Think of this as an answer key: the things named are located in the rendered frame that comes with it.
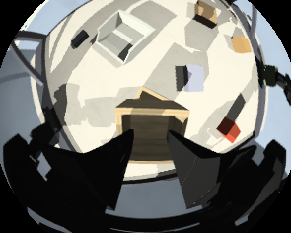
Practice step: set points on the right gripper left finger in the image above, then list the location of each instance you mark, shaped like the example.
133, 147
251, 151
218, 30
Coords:
102, 169

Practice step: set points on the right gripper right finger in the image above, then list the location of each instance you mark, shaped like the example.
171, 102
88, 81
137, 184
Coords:
199, 169

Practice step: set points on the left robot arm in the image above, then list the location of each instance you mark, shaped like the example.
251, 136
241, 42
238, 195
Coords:
283, 81

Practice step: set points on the red-orange block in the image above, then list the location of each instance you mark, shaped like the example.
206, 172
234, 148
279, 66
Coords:
229, 128

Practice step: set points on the tan cardboard cube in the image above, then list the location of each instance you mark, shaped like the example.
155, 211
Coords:
241, 44

